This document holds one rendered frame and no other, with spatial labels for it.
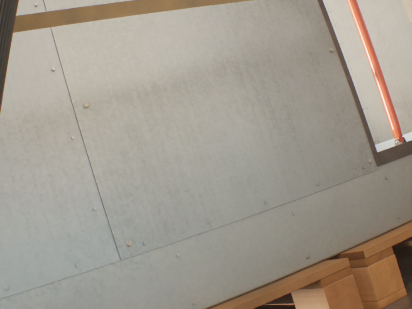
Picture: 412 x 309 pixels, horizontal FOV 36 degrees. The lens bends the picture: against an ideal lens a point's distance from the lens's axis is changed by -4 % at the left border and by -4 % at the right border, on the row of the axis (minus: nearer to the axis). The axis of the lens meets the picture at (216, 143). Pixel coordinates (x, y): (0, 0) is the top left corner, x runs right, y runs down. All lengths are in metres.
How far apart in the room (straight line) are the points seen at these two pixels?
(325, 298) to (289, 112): 0.51
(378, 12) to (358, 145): 4.85
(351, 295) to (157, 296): 0.49
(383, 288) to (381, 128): 4.71
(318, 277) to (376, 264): 0.19
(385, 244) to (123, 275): 0.69
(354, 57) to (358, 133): 4.58
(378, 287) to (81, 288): 0.75
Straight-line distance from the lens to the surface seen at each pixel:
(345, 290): 1.65
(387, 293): 1.73
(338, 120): 1.83
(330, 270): 1.62
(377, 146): 3.19
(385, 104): 2.06
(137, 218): 1.52
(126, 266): 1.50
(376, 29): 6.58
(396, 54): 6.59
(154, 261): 1.52
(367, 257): 1.70
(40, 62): 1.55
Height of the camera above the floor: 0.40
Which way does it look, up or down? 5 degrees up
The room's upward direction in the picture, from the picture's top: 18 degrees counter-clockwise
